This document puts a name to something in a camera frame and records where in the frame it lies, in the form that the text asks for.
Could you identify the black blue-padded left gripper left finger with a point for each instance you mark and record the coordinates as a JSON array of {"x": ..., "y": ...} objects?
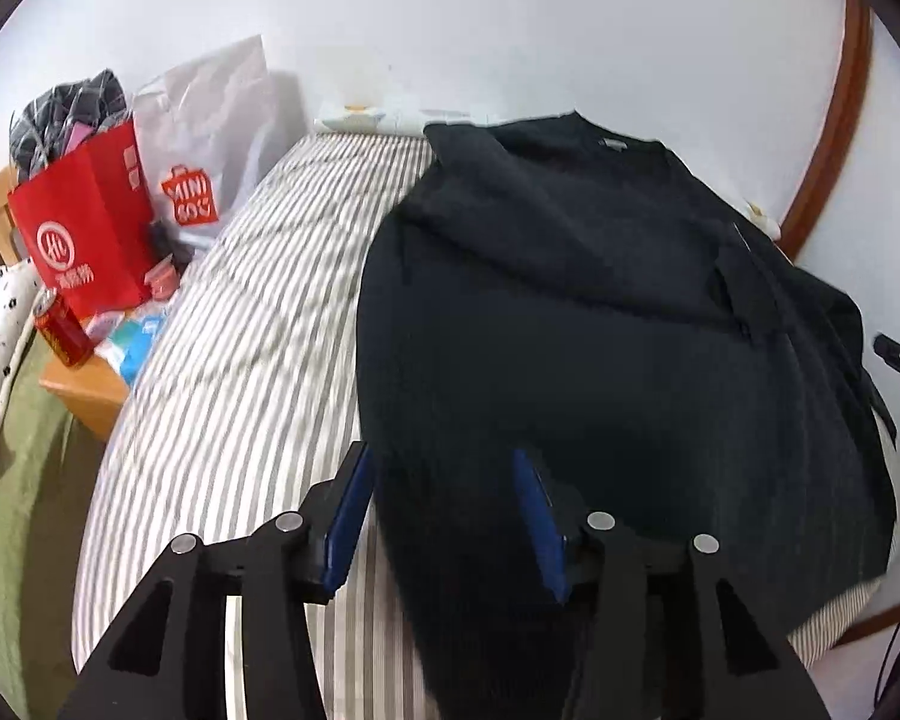
[{"x": 163, "y": 654}]

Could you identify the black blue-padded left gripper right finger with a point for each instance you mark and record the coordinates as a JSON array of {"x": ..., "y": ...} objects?
[{"x": 662, "y": 629}]

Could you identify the black sweater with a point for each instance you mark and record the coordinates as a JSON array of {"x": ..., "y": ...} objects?
[{"x": 550, "y": 286}]

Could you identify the green bed sheet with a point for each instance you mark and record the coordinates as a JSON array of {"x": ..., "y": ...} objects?
[{"x": 48, "y": 464}]

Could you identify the wooden nightstand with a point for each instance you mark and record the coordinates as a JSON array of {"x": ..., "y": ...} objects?
[{"x": 94, "y": 393}]

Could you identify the striped grey white mattress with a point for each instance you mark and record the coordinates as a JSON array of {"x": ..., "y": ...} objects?
[{"x": 250, "y": 394}]

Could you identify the blue tissue pack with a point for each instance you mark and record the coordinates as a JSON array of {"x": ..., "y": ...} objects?
[{"x": 137, "y": 340}]

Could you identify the red drink can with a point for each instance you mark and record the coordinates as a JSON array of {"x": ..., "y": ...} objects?
[{"x": 61, "y": 329}]

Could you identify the pink round container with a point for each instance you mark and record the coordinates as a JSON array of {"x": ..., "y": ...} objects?
[{"x": 163, "y": 279}]

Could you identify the dark small bottle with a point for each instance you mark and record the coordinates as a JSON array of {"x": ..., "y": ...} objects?
[{"x": 166, "y": 247}]

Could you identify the red paper shopping bag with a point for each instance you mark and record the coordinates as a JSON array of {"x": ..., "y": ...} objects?
[{"x": 85, "y": 221}]

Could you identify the white Miniso plastic bag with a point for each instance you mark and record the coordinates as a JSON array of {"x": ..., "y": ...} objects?
[{"x": 208, "y": 132}]

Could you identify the black plaid garment in bag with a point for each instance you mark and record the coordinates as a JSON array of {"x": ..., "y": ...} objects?
[{"x": 57, "y": 121}]

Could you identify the brown wooden door frame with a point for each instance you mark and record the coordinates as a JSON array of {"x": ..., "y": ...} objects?
[{"x": 837, "y": 133}]

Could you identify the white patterned sheet at wall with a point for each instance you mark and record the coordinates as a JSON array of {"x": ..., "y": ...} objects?
[{"x": 376, "y": 120}]

